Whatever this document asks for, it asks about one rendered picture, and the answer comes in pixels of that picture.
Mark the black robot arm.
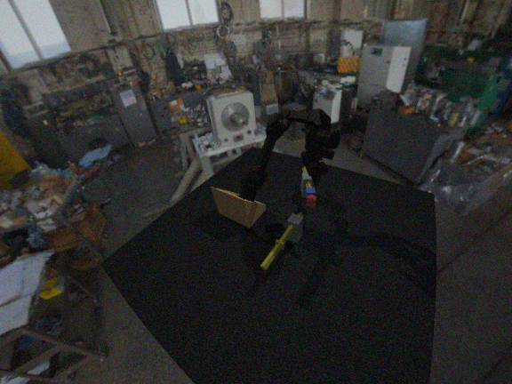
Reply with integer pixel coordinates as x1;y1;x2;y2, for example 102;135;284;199
239;108;340;202

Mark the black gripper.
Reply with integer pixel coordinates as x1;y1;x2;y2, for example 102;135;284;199
301;144;329;186

